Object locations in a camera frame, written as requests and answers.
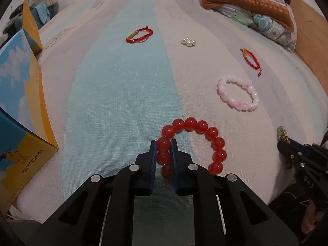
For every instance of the striped bed sheet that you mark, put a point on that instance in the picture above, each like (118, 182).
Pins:
(123, 94)

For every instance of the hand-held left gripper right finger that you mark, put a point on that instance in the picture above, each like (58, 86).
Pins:
(175, 158)

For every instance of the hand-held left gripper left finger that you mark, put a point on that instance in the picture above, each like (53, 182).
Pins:
(153, 158)

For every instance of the floral folded quilt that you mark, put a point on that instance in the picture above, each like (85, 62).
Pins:
(266, 24)

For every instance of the person's right hand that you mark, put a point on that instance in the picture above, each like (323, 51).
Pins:
(311, 220)

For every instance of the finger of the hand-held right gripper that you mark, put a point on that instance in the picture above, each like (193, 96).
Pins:
(289, 150)

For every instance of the blue yellow cardboard box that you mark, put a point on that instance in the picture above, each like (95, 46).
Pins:
(20, 87)

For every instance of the green gold bead trinket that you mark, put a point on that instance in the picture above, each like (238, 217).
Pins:
(281, 132)

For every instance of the white pearl cluster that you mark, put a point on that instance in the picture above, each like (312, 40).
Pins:
(188, 42)

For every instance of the blue cloth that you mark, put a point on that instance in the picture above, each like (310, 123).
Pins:
(43, 14)

